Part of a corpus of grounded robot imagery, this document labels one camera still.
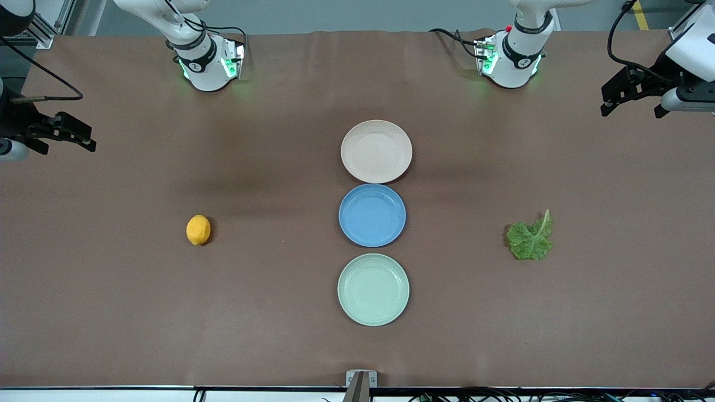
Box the brown table mat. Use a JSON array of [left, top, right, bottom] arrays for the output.
[[0, 29, 715, 389]]

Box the black left arm base cable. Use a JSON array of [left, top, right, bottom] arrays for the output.
[[429, 27, 482, 60]]

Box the beige round plate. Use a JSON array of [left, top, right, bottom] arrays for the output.
[[341, 119, 413, 184]]

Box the black cable bundle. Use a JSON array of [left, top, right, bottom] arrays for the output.
[[408, 384, 715, 402]]

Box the aluminium frame profile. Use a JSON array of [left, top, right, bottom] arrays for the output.
[[22, 0, 77, 50], [669, 0, 708, 44]]

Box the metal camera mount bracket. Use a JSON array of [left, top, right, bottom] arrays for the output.
[[342, 370, 378, 402]]

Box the green lettuce leaf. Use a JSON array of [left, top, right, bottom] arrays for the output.
[[506, 209, 555, 261]]

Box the blue round plate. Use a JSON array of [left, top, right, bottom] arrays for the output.
[[339, 184, 407, 248]]

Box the light green round plate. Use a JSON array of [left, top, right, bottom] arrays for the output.
[[337, 253, 411, 327]]

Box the yellow lemon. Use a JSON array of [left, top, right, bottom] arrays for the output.
[[186, 215, 212, 246]]

